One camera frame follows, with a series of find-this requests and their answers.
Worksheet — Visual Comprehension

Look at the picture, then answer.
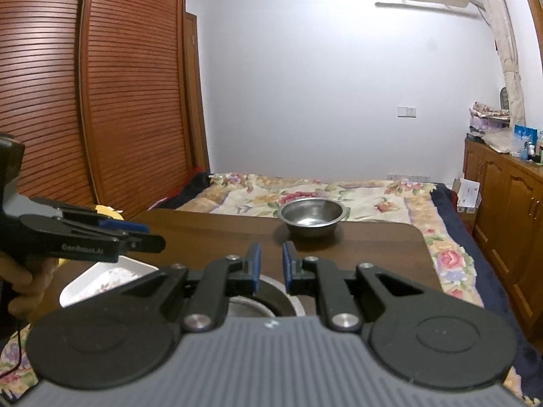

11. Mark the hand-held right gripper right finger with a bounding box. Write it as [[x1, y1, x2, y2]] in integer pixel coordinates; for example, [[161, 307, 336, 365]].
[[282, 241, 425, 332]]

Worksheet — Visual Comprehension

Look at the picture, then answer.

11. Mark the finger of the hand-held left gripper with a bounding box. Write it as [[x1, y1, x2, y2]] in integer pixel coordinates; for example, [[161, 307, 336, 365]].
[[114, 231, 167, 254], [29, 196, 150, 236]]

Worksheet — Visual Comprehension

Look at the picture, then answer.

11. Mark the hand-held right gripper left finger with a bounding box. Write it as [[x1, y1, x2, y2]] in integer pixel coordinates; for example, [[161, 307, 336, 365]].
[[114, 243, 261, 333]]

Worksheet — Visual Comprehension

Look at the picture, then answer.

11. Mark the large stainless steel bowl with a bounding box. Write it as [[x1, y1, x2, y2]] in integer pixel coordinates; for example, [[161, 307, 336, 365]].
[[227, 275, 306, 318]]

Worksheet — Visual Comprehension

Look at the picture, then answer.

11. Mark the white floral square plate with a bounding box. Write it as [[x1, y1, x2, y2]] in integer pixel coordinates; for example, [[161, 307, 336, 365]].
[[59, 258, 159, 308]]

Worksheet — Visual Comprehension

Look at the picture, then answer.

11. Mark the person's left hand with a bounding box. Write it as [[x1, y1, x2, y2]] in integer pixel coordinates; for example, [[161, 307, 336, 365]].
[[0, 254, 59, 319]]

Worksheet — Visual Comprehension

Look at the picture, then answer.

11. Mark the yellow plush toy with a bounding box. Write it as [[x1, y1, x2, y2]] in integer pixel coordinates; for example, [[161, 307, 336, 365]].
[[95, 205, 125, 221]]

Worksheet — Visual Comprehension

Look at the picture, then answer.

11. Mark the dark navy cloth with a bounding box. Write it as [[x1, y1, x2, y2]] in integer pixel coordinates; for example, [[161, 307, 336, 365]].
[[158, 169, 212, 211]]

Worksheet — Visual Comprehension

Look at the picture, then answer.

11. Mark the floral blanket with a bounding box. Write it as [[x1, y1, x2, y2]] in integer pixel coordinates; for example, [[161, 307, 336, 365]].
[[0, 171, 543, 407]]

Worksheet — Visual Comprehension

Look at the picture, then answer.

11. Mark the wooden louvered wardrobe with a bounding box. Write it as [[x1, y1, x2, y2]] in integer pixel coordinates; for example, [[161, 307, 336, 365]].
[[0, 0, 211, 223]]

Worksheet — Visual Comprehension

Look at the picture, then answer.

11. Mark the white cardboard box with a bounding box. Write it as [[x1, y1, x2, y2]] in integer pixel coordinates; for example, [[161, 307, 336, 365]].
[[451, 177, 483, 215]]

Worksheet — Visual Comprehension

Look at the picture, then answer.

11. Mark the wooden cabinet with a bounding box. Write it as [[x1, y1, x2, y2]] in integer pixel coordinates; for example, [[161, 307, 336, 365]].
[[462, 136, 543, 337]]

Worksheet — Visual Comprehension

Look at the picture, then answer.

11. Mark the clear plastic bag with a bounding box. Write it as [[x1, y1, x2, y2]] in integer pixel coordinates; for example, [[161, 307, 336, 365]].
[[483, 131, 515, 154]]

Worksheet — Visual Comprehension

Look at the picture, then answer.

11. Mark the pile of patterned cloth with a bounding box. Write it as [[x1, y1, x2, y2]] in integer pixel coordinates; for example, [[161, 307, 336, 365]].
[[468, 101, 510, 137]]

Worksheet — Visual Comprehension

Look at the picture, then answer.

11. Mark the blue printed box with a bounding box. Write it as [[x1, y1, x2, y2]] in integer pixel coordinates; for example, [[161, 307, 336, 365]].
[[513, 124, 538, 156]]

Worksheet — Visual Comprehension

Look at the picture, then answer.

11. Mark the cream patterned curtain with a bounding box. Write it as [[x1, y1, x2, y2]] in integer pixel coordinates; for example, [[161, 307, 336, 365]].
[[479, 0, 527, 127]]

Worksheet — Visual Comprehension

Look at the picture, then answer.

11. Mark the black cable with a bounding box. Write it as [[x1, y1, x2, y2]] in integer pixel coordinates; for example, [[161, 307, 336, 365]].
[[0, 317, 27, 381]]

